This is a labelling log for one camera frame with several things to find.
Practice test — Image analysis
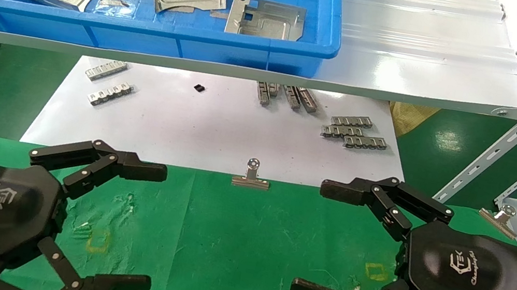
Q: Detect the silver binder clip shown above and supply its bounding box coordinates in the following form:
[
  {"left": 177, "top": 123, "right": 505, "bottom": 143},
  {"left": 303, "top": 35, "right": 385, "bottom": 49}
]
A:
[
  {"left": 231, "top": 155, "right": 274, "bottom": 191},
  {"left": 476, "top": 200, "right": 517, "bottom": 240}
]

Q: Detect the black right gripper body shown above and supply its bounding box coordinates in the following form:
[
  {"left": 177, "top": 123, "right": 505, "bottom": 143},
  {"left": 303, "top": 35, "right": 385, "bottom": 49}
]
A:
[{"left": 393, "top": 215, "right": 517, "bottom": 290}]

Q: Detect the small grey metal bracket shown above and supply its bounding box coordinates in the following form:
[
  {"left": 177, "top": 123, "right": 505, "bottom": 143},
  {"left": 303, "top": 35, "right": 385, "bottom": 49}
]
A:
[
  {"left": 87, "top": 77, "right": 136, "bottom": 112},
  {"left": 85, "top": 55, "right": 129, "bottom": 86},
  {"left": 342, "top": 132, "right": 389, "bottom": 154},
  {"left": 330, "top": 111, "right": 374, "bottom": 132},
  {"left": 321, "top": 121, "right": 365, "bottom": 143},
  {"left": 280, "top": 85, "right": 304, "bottom": 111},
  {"left": 294, "top": 87, "right": 321, "bottom": 114},
  {"left": 253, "top": 80, "right": 281, "bottom": 108}
]

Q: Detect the white metal shelf tray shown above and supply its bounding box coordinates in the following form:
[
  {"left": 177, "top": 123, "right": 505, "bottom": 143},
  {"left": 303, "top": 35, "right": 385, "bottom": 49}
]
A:
[{"left": 0, "top": 0, "right": 517, "bottom": 130}]

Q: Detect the crumpled clear plastic wrap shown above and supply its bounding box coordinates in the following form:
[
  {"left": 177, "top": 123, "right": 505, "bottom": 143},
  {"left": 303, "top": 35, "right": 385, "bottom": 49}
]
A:
[{"left": 93, "top": 0, "right": 137, "bottom": 20}]

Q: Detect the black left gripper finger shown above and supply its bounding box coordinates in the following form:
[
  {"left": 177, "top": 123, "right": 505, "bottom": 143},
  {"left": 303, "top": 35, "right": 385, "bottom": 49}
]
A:
[
  {"left": 23, "top": 129, "right": 171, "bottom": 214},
  {"left": 0, "top": 228, "right": 156, "bottom": 290}
]

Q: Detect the white sheet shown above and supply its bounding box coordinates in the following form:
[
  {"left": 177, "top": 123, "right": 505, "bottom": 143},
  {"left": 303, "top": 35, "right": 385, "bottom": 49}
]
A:
[{"left": 20, "top": 43, "right": 424, "bottom": 207}]

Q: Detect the green cloth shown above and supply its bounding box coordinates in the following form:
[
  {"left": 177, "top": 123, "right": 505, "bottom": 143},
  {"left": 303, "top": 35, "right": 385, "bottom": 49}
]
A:
[{"left": 0, "top": 129, "right": 517, "bottom": 290}]

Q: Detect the yellow woven bag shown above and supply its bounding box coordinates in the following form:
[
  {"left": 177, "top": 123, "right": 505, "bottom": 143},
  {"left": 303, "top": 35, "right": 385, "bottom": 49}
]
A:
[{"left": 385, "top": 101, "right": 441, "bottom": 143}]

